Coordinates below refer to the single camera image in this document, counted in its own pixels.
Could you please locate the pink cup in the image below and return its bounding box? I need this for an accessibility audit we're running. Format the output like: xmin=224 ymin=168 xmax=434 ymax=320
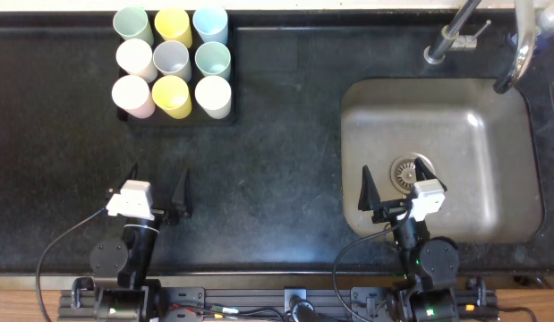
xmin=110 ymin=74 xmax=156 ymax=120

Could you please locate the steel sink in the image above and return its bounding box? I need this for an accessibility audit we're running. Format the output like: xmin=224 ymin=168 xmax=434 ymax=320
xmin=340 ymin=78 xmax=546 ymax=245

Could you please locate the steel tap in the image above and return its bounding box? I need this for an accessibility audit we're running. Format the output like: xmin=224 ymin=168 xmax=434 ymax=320
xmin=422 ymin=0 xmax=550 ymax=95

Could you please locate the mounting rail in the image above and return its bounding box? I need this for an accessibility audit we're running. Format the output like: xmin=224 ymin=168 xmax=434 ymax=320
xmin=56 ymin=284 xmax=540 ymax=322

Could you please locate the green cup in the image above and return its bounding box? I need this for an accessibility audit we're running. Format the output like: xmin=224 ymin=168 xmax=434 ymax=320
xmin=112 ymin=4 xmax=155 ymax=47
xmin=194 ymin=40 xmax=232 ymax=81

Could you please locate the blue soap bottle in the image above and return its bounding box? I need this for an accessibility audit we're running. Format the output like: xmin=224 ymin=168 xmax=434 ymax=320
xmin=533 ymin=2 xmax=554 ymax=53

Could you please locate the blue cup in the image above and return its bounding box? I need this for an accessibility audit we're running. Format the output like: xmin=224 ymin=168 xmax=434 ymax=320
xmin=192 ymin=4 xmax=229 ymax=46

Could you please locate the grey cup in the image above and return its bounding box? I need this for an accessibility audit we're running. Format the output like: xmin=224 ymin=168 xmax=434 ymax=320
xmin=151 ymin=39 xmax=192 ymax=84

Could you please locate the yellow cup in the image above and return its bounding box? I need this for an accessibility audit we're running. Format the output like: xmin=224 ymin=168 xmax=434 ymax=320
xmin=150 ymin=74 xmax=192 ymax=120
xmin=153 ymin=6 xmax=193 ymax=49

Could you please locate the white cup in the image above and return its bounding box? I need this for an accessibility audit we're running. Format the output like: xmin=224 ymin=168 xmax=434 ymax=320
xmin=194 ymin=74 xmax=233 ymax=120
xmin=115 ymin=38 xmax=158 ymax=84

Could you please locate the black tray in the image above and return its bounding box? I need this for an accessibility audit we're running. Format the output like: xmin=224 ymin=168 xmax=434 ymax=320
xmin=116 ymin=12 xmax=236 ymax=90

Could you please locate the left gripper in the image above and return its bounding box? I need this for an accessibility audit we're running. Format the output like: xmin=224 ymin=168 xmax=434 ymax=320
xmin=118 ymin=162 xmax=193 ymax=226

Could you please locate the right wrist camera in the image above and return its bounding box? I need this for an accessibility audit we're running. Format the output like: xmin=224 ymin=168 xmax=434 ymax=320
xmin=404 ymin=178 xmax=447 ymax=223

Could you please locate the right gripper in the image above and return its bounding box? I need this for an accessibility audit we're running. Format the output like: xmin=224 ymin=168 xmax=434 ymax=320
xmin=357 ymin=156 xmax=448 ymax=225

